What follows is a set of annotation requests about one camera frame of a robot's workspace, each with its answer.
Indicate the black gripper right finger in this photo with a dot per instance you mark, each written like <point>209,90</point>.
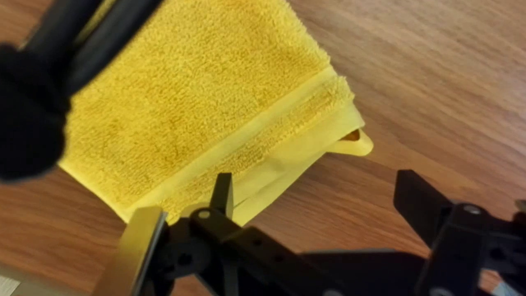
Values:
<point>464,241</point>

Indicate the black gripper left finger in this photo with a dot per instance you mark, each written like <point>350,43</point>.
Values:
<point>227,259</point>

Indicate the wooden table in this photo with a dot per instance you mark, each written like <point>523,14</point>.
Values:
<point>442,91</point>

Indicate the yellow folded towel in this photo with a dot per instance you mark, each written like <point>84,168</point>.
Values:
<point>207,88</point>

